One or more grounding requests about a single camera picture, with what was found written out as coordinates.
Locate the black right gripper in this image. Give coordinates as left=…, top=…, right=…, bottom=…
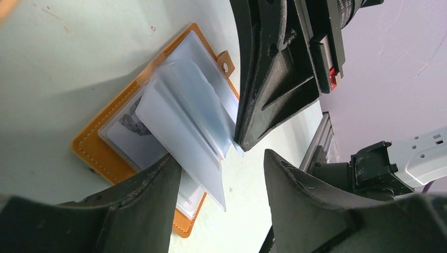
left=230, top=0, right=384, bottom=151

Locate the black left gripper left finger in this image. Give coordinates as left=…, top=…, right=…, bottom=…
left=1, top=155, right=182, bottom=252

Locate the silver VIP card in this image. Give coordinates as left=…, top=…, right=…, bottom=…
left=102, top=105, right=205, bottom=220

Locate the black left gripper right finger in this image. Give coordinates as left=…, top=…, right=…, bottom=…
left=264, top=149, right=446, bottom=252

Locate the orange leather card holder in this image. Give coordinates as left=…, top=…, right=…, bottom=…
left=71, top=23, right=241, bottom=238

